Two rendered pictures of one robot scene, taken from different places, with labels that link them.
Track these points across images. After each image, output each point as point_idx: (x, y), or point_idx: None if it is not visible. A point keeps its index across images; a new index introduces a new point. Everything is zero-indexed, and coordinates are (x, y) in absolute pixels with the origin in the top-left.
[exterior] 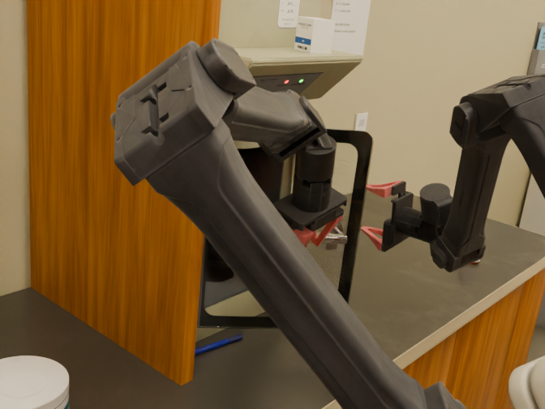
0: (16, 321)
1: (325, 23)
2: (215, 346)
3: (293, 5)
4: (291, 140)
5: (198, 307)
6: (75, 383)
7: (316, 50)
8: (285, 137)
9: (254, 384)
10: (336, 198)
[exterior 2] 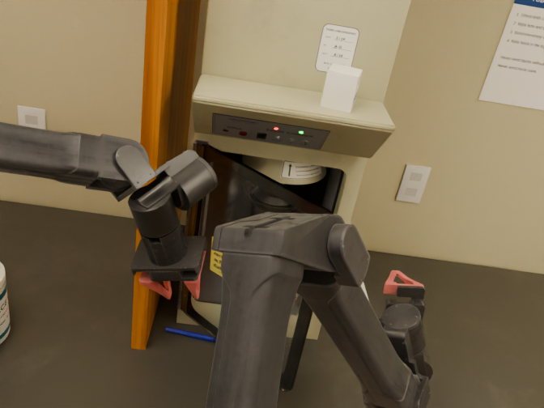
0: (125, 241)
1: (343, 77)
2: (197, 337)
3: (343, 49)
4: (109, 184)
5: (148, 295)
6: (84, 301)
7: (329, 105)
8: (61, 178)
9: (175, 384)
10: (189, 261)
